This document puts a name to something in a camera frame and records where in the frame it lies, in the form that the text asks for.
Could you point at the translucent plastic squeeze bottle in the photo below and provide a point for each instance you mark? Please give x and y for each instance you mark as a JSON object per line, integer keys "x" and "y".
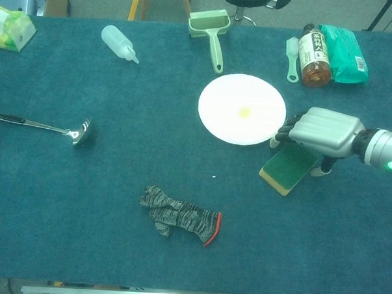
{"x": 116, "y": 41}

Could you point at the white round plate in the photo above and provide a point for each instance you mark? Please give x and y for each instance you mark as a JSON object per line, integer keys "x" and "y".
{"x": 233, "y": 103}

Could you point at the black tripod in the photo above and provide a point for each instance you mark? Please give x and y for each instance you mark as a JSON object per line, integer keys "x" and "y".
{"x": 380, "y": 13}

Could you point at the blue carpet table mat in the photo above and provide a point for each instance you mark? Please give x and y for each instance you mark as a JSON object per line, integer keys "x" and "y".
{"x": 119, "y": 117}

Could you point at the light green scrubbing brush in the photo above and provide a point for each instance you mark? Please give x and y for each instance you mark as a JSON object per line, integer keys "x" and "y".
{"x": 292, "y": 57}

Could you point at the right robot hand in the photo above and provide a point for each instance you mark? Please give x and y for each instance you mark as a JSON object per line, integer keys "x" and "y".
{"x": 326, "y": 133}

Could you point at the stainless steel ladle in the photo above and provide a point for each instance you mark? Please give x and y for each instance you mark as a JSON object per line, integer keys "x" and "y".
{"x": 77, "y": 137}

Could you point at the yellow green tissue pack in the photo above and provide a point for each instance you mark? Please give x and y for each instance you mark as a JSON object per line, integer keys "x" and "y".
{"x": 12, "y": 31}

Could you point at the grey striped work glove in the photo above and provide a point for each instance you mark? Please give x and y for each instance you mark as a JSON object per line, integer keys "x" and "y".
{"x": 183, "y": 216}

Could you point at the wooden frame legs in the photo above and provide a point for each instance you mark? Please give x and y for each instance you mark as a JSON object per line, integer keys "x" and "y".
{"x": 135, "y": 4}

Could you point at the green yellow sponge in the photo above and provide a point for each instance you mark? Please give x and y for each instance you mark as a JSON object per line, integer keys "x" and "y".
{"x": 287, "y": 170}

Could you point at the teal plastic package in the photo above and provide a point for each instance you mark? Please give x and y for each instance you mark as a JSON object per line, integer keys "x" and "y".
{"x": 348, "y": 56}

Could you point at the tea bottle with label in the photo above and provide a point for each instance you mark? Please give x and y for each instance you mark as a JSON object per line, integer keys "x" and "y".
{"x": 313, "y": 57}

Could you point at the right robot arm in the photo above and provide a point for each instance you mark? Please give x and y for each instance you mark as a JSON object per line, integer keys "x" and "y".
{"x": 383, "y": 148}

